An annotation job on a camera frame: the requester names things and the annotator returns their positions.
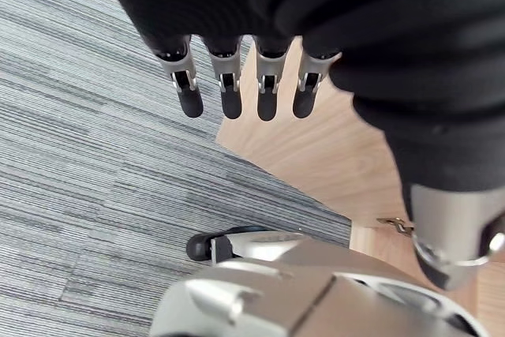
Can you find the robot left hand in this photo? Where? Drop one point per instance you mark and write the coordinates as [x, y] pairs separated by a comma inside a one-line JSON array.
[[355, 17]]

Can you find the light wood cabinet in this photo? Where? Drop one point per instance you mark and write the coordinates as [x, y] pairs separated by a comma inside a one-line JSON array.
[[315, 155]]

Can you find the dark robot foot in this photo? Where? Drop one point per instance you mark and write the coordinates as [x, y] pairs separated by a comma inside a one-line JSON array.
[[205, 248]]

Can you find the silver robot leg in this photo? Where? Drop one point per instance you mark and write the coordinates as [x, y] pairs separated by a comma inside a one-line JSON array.
[[300, 293]]

